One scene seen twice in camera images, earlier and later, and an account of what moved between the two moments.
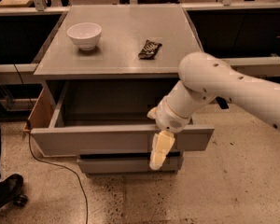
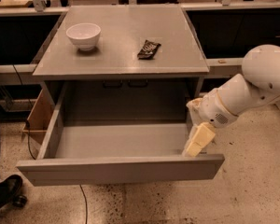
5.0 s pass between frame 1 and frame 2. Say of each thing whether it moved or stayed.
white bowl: stayed
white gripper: moved
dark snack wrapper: stayed
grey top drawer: moved
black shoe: stayed
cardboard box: stayed
